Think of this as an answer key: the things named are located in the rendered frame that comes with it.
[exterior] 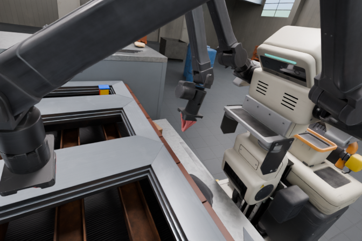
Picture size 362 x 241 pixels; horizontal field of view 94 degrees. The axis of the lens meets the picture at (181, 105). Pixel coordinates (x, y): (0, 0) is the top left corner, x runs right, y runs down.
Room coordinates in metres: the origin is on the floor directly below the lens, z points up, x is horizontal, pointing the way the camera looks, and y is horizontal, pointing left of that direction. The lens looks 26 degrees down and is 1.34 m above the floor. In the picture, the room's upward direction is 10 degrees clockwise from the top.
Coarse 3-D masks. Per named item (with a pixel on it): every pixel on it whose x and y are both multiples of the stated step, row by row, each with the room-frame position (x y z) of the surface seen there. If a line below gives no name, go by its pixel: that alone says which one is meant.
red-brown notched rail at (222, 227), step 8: (128, 88) 1.18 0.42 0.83; (144, 112) 0.87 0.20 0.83; (160, 136) 0.67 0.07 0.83; (168, 144) 0.62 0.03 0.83; (176, 160) 0.53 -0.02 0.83; (184, 168) 0.50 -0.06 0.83; (192, 184) 0.43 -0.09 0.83; (200, 192) 0.40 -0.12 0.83; (200, 200) 0.37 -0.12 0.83; (208, 208) 0.35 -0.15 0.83; (216, 216) 0.33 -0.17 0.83; (216, 224) 0.31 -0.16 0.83; (224, 232) 0.29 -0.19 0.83; (232, 240) 0.27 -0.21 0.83
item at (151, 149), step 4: (140, 136) 0.60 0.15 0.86; (140, 140) 0.57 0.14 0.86; (144, 140) 0.58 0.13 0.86; (148, 140) 0.58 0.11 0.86; (152, 140) 0.58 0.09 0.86; (144, 144) 0.55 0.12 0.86; (148, 144) 0.56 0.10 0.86; (152, 144) 0.56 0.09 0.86; (156, 144) 0.56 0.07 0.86; (144, 148) 0.53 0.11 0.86; (148, 148) 0.53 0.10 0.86; (152, 148) 0.53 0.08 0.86; (156, 148) 0.54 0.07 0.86; (148, 152) 0.51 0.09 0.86; (152, 152) 0.51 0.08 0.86; (156, 152) 0.52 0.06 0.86; (148, 156) 0.49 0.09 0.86; (152, 156) 0.49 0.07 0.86; (152, 160) 0.47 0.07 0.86
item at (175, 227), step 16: (80, 112) 0.71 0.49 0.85; (96, 112) 0.75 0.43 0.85; (112, 112) 0.78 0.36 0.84; (128, 128) 0.68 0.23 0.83; (112, 176) 0.38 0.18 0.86; (128, 176) 0.40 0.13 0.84; (144, 176) 0.43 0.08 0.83; (64, 192) 0.31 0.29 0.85; (80, 192) 0.32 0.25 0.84; (96, 192) 0.34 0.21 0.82; (160, 192) 0.36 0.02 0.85; (0, 208) 0.23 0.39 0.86; (16, 208) 0.24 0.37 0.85; (32, 208) 0.26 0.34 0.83; (48, 208) 0.27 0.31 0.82; (0, 224) 0.22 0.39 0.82; (176, 224) 0.28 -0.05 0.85; (176, 240) 0.25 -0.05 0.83
